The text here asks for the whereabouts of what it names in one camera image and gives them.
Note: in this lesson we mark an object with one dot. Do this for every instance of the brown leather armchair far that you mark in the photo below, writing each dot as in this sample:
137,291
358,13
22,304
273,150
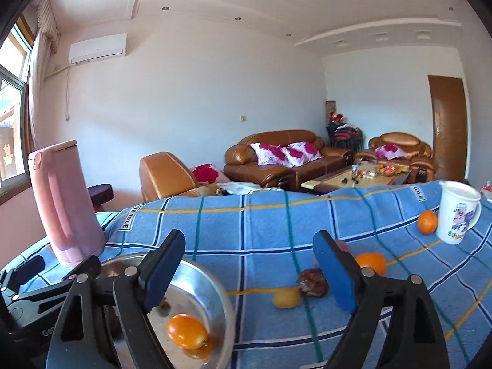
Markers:
420,155

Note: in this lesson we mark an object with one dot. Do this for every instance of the wooden coffee table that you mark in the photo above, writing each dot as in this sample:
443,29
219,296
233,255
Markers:
363,174

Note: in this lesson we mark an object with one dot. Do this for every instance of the blue plaid tablecloth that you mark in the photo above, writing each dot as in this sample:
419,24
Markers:
255,244

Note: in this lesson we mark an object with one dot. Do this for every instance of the dark brown mangosteen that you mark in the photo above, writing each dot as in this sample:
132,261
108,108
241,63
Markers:
313,283

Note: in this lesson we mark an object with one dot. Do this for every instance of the stacked dark chairs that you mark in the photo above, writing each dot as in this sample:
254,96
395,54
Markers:
344,135

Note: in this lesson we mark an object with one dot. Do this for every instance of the white cartoon mug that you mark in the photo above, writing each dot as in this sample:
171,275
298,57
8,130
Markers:
459,211

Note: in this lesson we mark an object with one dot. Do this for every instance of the small orange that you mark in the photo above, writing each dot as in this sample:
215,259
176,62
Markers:
187,331

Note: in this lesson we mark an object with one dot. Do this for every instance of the long brown leather sofa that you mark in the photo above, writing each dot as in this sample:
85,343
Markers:
283,159

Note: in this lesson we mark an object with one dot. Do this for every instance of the pink floral cushion near chair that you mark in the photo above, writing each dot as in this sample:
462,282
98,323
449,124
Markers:
208,173

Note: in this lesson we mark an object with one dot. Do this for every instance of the pink floral cushion on armchair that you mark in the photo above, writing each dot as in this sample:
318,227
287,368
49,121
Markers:
390,151

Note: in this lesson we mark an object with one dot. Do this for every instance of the small yellow round fruit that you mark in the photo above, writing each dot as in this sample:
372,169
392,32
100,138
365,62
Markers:
286,298

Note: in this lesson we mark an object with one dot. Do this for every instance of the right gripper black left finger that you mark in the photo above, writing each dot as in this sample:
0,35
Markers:
82,336

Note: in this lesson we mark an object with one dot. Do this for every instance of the purple red onion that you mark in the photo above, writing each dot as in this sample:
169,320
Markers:
342,245

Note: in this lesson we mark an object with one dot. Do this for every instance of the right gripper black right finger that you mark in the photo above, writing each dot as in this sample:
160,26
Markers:
415,337

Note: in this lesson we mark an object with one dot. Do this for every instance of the pink electric kettle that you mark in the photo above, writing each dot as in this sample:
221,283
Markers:
64,204

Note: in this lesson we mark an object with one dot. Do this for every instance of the white wall air conditioner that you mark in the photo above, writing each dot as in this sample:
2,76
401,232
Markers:
97,48

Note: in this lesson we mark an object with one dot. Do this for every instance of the window with frame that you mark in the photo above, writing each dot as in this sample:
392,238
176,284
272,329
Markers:
15,134

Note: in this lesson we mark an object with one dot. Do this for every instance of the large orange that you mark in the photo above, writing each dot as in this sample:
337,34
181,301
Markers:
373,260

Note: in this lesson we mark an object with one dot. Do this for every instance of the brown wooden door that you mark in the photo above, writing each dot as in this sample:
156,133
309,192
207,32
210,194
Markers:
450,140

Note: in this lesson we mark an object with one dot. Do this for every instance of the silver metal plate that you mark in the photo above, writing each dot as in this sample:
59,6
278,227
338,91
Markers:
196,292

